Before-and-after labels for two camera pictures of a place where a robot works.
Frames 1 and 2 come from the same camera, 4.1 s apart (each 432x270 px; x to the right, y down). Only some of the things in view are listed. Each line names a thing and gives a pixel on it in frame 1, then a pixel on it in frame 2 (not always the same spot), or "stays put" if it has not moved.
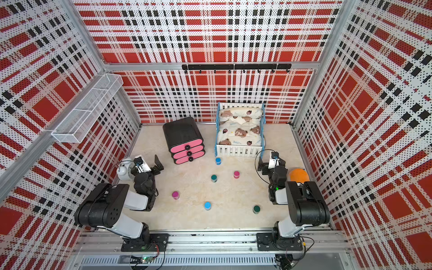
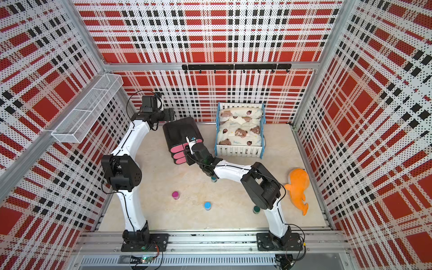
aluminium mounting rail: (111, 242) stays put
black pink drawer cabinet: (184, 140) stays put
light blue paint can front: (207, 206) stays put
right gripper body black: (265, 167) → (191, 158)
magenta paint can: (175, 195) stays put
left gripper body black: (154, 170) → (164, 115)
